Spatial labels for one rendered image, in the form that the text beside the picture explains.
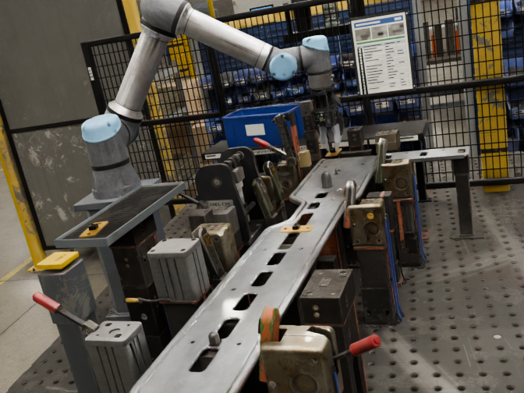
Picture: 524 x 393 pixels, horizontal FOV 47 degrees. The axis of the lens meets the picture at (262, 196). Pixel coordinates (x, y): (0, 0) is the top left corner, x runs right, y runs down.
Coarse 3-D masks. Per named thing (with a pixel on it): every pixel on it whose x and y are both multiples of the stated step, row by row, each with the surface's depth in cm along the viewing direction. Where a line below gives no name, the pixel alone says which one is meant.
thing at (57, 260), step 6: (60, 252) 123; (66, 252) 123; (72, 252) 122; (48, 258) 121; (54, 258) 120; (60, 258) 120; (66, 258) 119; (72, 258) 120; (42, 264) 119; (48, 264) 118; (54, 264) 117; (60, 264) 117; (66, 264) 119
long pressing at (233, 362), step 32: (320, 160) 215; (352, 160) 209; (320, 192) 182; (288, 224) 161; (320, 224) 156; (256, 256) 144; (288, 256) 141; (224, 288) 131; (256, 288) 128; (288, 288) 125; (192, 320) 118; (224, 320) 117; (256, 320) 114; (192, 352) 108; (224, 352) 106; (256, 352) 104; (160, 384) 100; (192, 384) 98; (224, 384) 97
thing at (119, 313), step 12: (144, 180) 193; (156, 180) 191; (84, 204) 179; (96, 204) 178; (108, 204) 177; (156, 216) 190; (108, 252) 184; (108, 264) 185; (108, 276) 187; (108, 288) 192; (120, 288) 187; (120, 300) 189; (120, 312) 191
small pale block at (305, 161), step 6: (300, 150) 208; (306, 150) 207; (300, 156) 206; (306, 156) 205; (300, 162) 207; (306, 162) 206; (300, 168) 207; (306, 168) 207; (306, 174) 208; (312, 204) 211
